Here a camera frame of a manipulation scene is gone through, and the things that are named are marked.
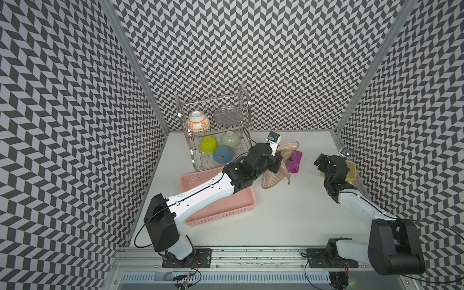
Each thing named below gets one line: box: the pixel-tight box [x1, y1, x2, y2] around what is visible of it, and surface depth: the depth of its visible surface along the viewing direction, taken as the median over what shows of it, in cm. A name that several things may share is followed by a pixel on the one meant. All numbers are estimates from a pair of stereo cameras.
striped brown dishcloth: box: [261, 141, 300, 190], surface depth 74 cm
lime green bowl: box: [199, 135, 219, 153], surface depth 104 cm
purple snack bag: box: [285, 149, 303, 174], surface depth 100 cm
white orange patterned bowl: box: [187, 111, 211, 132], surface depth 82 cm
